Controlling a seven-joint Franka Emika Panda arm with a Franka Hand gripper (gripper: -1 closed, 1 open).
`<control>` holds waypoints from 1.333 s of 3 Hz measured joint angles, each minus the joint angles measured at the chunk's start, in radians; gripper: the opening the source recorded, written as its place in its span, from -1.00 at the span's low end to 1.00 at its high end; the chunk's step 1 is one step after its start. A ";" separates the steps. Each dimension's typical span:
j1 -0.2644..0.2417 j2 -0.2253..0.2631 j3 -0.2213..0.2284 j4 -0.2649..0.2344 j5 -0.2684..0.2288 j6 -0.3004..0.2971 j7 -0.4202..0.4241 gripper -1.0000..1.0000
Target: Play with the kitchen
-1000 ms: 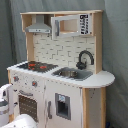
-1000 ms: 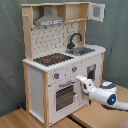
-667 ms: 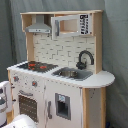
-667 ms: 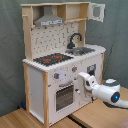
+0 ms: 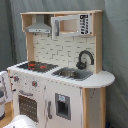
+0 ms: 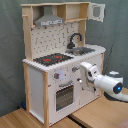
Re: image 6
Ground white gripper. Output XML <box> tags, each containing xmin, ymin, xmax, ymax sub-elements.
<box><xmin>77</xmin><ymin>61</ymin><xmax>101</xmax><ymax>88</ymax></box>

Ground white fridge door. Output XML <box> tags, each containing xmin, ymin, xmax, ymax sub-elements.
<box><xmin>79</xmin><ymin>56</ymin><xmax>102</xmax><ymax>106</ymax></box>

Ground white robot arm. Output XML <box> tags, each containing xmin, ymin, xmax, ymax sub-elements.
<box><xmin>79</xmin><ymin>62</ymin><xmax>128</xmax><ymax>103</ymax></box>

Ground white wooden toy kitchen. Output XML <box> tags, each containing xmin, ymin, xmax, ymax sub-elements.
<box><xmin>22</xmin><ymin>2</ymin><xmax>105</xmax><ymax>127</ymax></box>

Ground right red stove knob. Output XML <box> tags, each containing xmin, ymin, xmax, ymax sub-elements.
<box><xmin>72</xmin><ymin>66</ymin><xmax>78</xmax><ymax>72</ymax></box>

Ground red stove knob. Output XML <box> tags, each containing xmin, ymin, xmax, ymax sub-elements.
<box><xmin>72</xmin><ymin>66</ymin><xmax>78</xmax><ymax>72</ymax></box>
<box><xmin>54</xmin><ymin>73</ymin><xmax>60</xmax><ymax>79</ymax></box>

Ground grey toy sink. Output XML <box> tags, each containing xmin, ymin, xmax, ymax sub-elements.
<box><xmin>66</xmin><ymin>47</ymin><xmax>94</xmax><ymax>56</ymax></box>

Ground black toy faucet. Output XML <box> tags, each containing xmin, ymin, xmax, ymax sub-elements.
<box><xmin>66</xmin><ymin>32</ymin><xmax>83</xmax><ymax>50</ymax></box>

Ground left red stove knob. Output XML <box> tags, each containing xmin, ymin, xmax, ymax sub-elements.
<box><xmin>54</xmin><ymin>73</ymin><xmax>60</xmax><ymax>79</ymax></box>

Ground oven door with window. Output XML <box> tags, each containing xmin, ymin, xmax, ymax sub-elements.
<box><xmin>55</xmin><ymin>84</ymin><xmax>74</xmax><ymax>112</ymax></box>

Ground black stovetop red burners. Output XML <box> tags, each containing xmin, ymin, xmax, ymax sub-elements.
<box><xmin>34</xmin><ymin>53</ymin><xmax>71</xmax><ymax>66</ymax></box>

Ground grey range hood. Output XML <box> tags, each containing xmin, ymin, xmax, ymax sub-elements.
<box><xmin>35</xmin><ymin>5</ymin><xmax>64</xmax><ymax>27</ymax></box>

